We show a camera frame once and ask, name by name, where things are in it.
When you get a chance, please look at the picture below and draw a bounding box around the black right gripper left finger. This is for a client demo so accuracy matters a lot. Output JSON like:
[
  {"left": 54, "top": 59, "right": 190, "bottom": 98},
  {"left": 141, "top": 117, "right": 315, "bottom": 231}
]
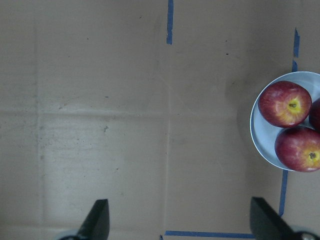
[{"left": 76, "top": 199, "right": 110, "bottom": 240}]

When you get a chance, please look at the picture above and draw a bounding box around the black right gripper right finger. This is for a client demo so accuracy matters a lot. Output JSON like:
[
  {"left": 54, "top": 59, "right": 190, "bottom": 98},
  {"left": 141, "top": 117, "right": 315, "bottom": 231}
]
[{"left": 249, "top": 197, "right": 300, "bottom": 240}]

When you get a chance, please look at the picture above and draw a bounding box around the red apple plate front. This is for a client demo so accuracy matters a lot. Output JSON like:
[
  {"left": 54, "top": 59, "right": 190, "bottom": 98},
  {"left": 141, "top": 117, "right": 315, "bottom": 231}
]
[{"left": 274, "top": 126, "right": 320, "bottom": 173}]

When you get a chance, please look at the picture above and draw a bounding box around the red apple plate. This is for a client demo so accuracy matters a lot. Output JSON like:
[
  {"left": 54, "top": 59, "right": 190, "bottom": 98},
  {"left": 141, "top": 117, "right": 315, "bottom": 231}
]
[
  {"left": 308, "top": 98, "right": 320, "bottom": 132},
  {"left": 274, "top": 126, "right": 320, "bottom": 173}
]

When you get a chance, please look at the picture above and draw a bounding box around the light blue plate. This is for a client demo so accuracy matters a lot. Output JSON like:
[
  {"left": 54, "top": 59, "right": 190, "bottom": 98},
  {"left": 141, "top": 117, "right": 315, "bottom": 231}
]
[{"left": 249, "top": 71, "right": 320, "bottom": 171}]

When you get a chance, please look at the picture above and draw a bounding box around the red apple plate far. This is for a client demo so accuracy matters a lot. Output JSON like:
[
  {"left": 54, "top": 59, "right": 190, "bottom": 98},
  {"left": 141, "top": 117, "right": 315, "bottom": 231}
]
[{"left": 308, "top": 98, "right": 320, "bottom": 132}]

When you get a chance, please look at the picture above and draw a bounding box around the red apple on plate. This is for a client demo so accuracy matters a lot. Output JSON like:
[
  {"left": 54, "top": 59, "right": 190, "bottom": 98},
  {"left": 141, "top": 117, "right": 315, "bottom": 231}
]
[{"left": 257, "top": 80, "right": 312, "bottom": 128}]

